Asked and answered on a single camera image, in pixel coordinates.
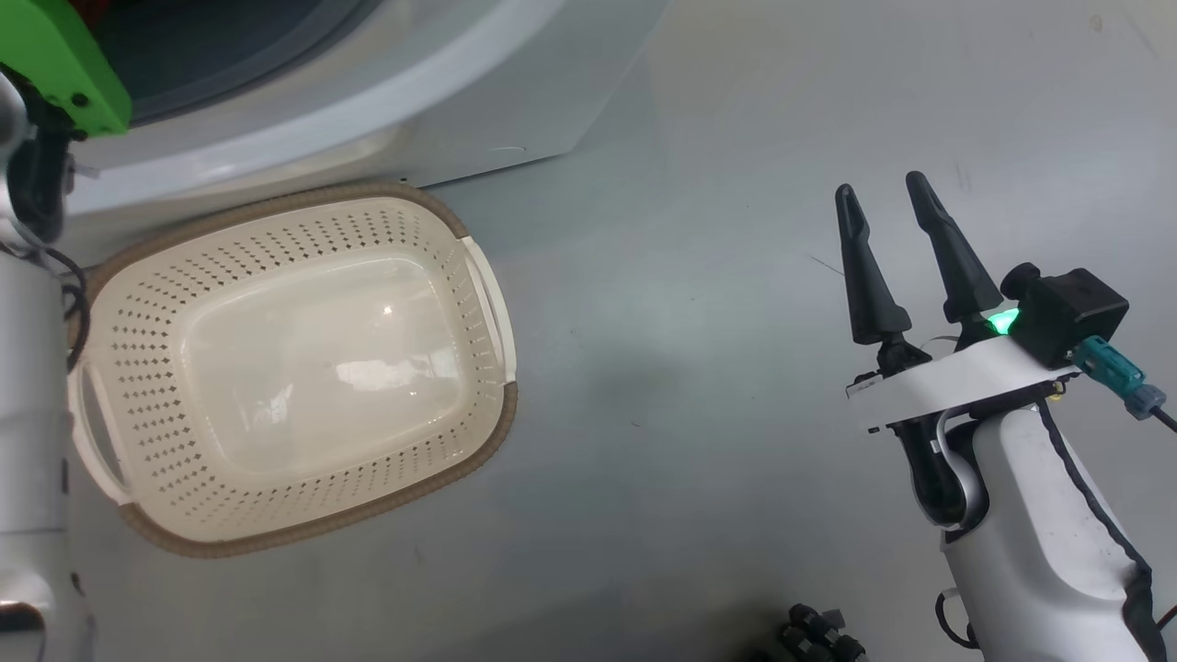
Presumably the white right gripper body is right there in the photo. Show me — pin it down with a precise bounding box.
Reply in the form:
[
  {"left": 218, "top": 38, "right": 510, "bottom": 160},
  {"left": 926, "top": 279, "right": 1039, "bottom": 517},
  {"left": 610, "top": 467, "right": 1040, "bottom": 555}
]
[{"left": 844, "top": 308, "right": 1082, "bottom": 435}]

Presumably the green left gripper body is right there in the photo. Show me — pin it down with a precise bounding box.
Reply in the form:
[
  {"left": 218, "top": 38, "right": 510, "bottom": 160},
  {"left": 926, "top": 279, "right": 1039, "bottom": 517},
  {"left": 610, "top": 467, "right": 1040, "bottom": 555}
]
[{"left": 0, "top": 0, "right": 132, "bottom": 139}]

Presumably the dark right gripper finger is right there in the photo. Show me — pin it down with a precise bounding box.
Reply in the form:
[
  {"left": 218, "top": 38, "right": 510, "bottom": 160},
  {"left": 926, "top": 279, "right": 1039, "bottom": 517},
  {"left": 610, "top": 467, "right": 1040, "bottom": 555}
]
[
  {"left": 906, "top": 171, "right": 1004, "bottom": 325},
  {"left": 835, "top": 184, "right": 931, "bottom": 374}
]

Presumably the grey rubber door gasket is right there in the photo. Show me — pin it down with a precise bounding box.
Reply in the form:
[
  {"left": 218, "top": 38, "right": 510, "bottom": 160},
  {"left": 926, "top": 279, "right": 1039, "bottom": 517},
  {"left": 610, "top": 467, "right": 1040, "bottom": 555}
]
[{"left": 92, "top": 0, "right": 389, "bottom": 126}]

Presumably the cream perforated laundry basket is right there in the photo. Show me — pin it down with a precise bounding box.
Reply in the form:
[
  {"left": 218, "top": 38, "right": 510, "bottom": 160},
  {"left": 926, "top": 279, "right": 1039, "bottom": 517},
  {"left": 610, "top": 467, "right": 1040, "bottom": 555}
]
[{"left": 66, "top": 181, "right": 519, "bottom": 559}]

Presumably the white front-load washing machine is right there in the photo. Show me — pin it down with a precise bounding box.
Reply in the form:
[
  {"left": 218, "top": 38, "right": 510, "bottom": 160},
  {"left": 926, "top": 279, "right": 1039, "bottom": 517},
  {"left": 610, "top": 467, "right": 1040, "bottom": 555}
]
[{"left": 64, "top": 0, "right": 672, "bottom": 218}]

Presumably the teal plug black cable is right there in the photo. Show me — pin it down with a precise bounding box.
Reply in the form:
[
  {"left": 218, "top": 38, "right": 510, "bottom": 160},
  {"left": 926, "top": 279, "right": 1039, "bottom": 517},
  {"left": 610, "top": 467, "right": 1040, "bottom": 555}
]
[{"left": 1071, "top": 336, "right": 1177, "bottom": 433}]

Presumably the black cable connector cluster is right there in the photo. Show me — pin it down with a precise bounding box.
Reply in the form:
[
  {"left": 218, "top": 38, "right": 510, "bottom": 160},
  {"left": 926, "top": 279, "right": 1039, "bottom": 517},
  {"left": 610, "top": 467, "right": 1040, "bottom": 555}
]
[{"left": 749, "top": 602, "right": 870, "bottom": 662}]

